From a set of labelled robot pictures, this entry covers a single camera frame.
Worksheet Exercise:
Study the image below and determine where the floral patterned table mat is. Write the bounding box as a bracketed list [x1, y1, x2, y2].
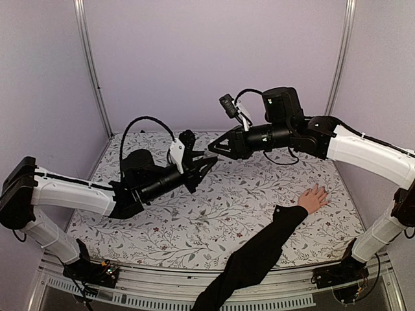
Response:
[68, 148, 364, 270]

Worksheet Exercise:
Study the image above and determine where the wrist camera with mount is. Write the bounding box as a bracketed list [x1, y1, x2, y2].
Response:
[167, 130, 196, 174]
[219, 94, 253, 132]

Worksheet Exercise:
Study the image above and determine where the aluminium front rail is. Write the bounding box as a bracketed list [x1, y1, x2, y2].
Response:
[27, 252, 409, 310]

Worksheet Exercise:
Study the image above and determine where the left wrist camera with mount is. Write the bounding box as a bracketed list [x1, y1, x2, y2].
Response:
[167, 130, 196, 174]

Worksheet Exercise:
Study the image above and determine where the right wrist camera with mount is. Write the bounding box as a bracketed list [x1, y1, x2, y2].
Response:
[219, 94, 253, 132]

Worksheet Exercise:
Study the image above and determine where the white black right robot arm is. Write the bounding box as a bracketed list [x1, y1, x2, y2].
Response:
[208, 87, 414, 282]

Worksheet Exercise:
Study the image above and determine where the aluminium frame post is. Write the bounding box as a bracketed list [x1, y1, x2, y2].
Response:
[324, 0, 357, 115]
[73, 0, 114, 139]

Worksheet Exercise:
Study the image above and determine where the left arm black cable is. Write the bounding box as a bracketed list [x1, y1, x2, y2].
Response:
[119, 115, 176, 172]

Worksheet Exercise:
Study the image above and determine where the right aluminium frame post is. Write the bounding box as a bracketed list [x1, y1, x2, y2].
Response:
[324, 0, 357, 115]

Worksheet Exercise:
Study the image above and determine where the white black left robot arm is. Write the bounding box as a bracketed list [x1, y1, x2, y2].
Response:
[1, 149, 218, 281]

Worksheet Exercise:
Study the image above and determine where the left aluminium frame post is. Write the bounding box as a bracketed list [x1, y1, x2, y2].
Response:
[73, 0, 114, 139]

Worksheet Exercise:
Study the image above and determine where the person's bare hand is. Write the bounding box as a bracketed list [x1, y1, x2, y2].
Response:
[298, 184, 329, 214]

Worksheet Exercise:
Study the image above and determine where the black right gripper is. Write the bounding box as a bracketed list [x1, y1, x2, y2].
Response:
[207, 121, 292, 160]

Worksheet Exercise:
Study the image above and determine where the black sleeved forearm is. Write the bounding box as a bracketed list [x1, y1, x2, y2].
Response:
[192, 205, 308, 310]

